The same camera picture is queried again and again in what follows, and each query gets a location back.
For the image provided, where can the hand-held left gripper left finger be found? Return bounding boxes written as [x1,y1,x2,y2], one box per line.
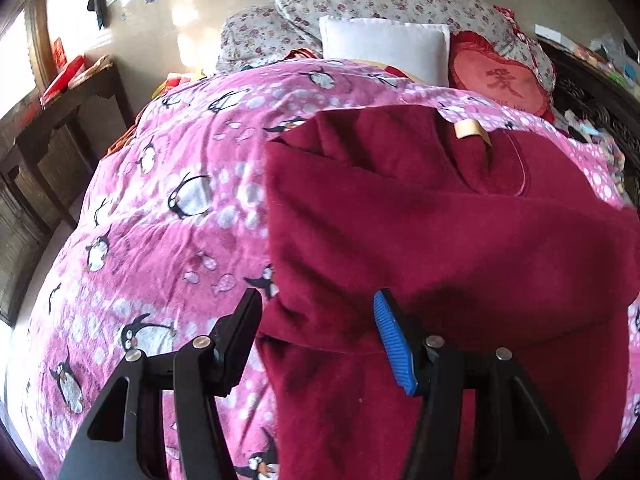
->
[57,288,264,480]

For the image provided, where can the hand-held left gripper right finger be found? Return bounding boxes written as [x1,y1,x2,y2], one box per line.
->
[373,288,581,480]

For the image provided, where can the dark red fleece garment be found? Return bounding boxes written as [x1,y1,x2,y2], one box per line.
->
[254,106,640,480]

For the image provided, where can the pink penguin print blanket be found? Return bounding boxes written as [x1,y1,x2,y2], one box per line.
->
[22,58,640,480]

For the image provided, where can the dark wooden table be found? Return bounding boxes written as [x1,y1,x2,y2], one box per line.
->
[0,64,135,231]

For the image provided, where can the red heart shaped cushion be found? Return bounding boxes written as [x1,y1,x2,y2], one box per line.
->
[448,30,557,122]

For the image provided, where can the white square pillow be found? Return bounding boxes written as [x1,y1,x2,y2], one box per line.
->
[318,15,451,88]

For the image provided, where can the red box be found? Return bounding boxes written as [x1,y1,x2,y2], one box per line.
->
[40,55,86,106]

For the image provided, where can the dark carved wooden headboard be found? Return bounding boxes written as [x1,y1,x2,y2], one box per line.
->
[535,24,640,196]

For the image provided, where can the floral quilt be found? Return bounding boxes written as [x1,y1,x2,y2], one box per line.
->
[216,0,556,92]

